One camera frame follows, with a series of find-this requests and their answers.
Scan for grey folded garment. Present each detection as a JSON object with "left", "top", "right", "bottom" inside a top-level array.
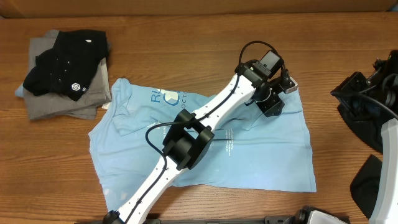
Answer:
[{"left": 23, "top": 30, "right": 111, "bottom": 120}]

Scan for light blue folded garment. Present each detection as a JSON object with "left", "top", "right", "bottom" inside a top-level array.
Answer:
[{"left": 15, "top": 85, "right": 24, "bottom": 98}]

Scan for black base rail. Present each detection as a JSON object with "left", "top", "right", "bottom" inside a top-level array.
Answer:
[{"left": 74, "top": 215, "right": 312, "bottom": 224}]

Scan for black cloth pile right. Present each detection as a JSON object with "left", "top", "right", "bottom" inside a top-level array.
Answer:
[{"left": 350, "top": 154, "right": 382, "bottom": 219}]

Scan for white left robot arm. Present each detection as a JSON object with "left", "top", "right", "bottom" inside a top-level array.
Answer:
[{"left": 103, "top": 59, "right": 298, "bottom": 224}]

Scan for light blue printed t-shirt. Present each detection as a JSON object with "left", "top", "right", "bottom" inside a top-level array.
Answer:
[{"left": 89, "top": 78, "right": 317, "bottom": 210}]

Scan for black folded garment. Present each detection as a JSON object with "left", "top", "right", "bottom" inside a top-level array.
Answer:
[{"left": 23, "top": 30, "right": 109, "bottom": 101}]

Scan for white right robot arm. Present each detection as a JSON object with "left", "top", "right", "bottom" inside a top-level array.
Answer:
[{"left": 331, "top": 50, "right": 397, "bottom": 224}]

